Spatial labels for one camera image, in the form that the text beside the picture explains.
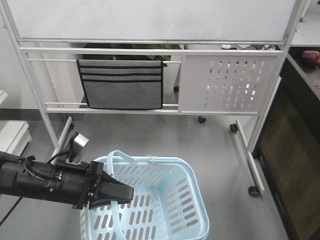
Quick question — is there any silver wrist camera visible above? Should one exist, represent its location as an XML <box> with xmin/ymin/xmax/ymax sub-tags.
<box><xmin>66</xmin><ymin>132</ymin><xmax>89</xmax><ymax>165</ymax></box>

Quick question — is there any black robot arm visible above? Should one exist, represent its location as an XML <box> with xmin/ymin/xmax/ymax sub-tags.
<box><xmin>0</xmin><ymin>152</ymin><xmax>134</xmax><ymax>210</ymax></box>

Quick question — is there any white rolling whiteboard frame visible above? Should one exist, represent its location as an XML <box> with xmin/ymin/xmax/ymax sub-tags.
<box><xmin>0</xmin><ymin>0</ymin><xmax>303</xmax><ymax>208</ymax></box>

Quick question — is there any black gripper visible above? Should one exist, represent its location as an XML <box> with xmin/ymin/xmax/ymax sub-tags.
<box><xmin>51</xmin><ymin>161</ymin><xmax>135</xmax><ymax>210</ymax></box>

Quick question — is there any grey fabric pocket organizer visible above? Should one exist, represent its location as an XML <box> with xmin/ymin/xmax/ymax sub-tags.
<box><xmin>77</xmin><ymin>59</ymin><xmax>163</xmax><ymax>110</ymax></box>

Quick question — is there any light blue plastic basket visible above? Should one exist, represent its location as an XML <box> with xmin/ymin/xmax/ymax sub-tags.
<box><xmin>80</xmin><ymin>150</ymin><xmax>210</xmax><ymax>240</ymax></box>

